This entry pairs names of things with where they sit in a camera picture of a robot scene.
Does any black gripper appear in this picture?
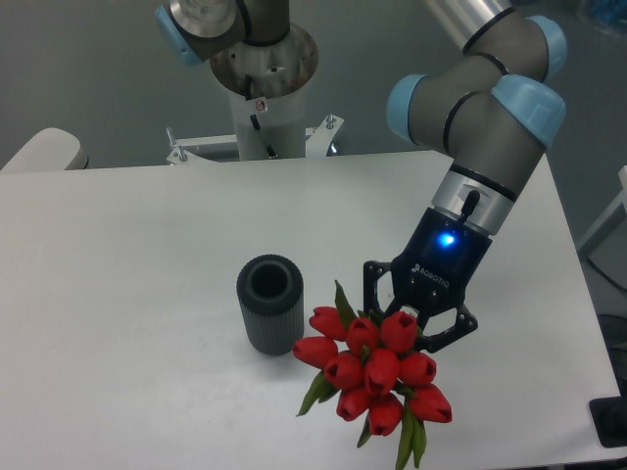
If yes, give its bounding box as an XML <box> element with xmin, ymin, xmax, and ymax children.
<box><xmin>363</xmin><ymin>209</ymin><xmax>492</xmax><ymax>353</ymax></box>

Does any red tulip bouquet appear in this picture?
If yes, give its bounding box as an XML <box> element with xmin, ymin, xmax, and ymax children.
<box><xmin>292</xmin><ymin>286</ymin><xmax>453</xmax><ymax>469</ymax></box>

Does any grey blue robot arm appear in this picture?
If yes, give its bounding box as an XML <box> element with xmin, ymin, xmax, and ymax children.
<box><xmin>155</xmin><ymin>1</ymin><xmax>567</xmax><ymax>353</ymax></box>

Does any dark grey ribbed vase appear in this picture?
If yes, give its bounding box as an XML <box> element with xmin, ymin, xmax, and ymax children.
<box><xmin>236</xmin><ymin>255</ymin><xmax>304</xmax><ymax>356</ymax></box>

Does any black device at table edge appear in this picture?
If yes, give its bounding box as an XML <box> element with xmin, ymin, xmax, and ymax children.
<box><xmin>589</xmin><ymin>397</ymin><xmax>626</xmax><ymax>448</ymax></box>

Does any white rounded chair part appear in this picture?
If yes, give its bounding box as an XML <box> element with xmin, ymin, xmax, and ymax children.
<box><xmin>1</xmin><ymin>127</ymin><xmax>89</xmax><ymax>175</ymax></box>

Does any white frame at right edge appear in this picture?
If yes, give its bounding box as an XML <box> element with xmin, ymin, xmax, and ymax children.
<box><xmin>576</xmin><ymin>166</ymin><xmax>626</xmax><ymax>259</ymax></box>

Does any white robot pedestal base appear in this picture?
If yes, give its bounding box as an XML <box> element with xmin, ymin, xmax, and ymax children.
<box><xmin>165</xmin><ymin>23</ymin><xmax>345</xmax><ymax>166</ymax></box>

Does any black base cable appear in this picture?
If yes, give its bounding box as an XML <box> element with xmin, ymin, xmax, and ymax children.
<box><xmin>243</xmin><ymin>72</ymin><xmax>279</xmax><ymax>161</ymax></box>

